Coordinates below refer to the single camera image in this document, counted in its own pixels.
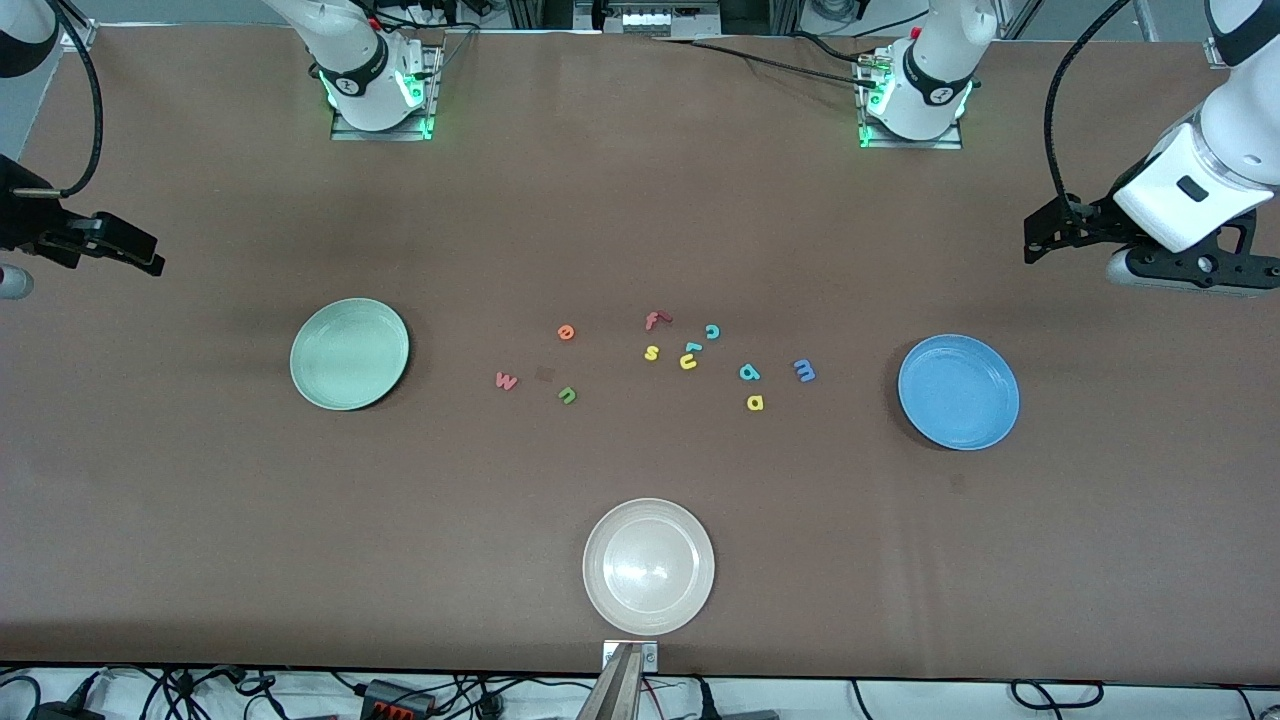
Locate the blue plate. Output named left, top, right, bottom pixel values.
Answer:
left=897, top=334, right=1021, bottom=452

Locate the green plate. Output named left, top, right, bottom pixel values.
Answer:
left=290, top=297, right=411, bottom=412

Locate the white power strip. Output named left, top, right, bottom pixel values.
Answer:
left=600, top=0, right=723, bottom=38

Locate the off-white plate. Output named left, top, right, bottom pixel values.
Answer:
left=583, top=498, right=716, bottom=637

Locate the black orange power strip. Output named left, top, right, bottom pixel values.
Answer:
left=362, top=678, right=438, bottom=719

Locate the left arm black wrist cable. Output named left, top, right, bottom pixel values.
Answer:
left=1043, top=0, right=1136, bottom=206

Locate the arm black wrist cable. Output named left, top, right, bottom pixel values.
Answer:
left=1043, top=0, right=1136, bottom=206
left=45, top=0, right=106, bottom=198

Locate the right arm black wrist cable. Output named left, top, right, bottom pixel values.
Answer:
left=45, top=0, right=106, bottom=198

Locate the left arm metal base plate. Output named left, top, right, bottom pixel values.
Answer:
left=857, top=48, right=966, bottom=151

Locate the black table cable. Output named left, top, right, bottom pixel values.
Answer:
left=650, top=36, right=881, bottom=89
left=788, top=30, right=873, bottom=66

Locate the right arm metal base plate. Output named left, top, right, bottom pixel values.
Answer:
left=330, top=42, right=443, bottom=142

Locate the grey metal camera post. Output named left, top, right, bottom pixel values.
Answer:
left=578, top=642, right=646, bottom=720

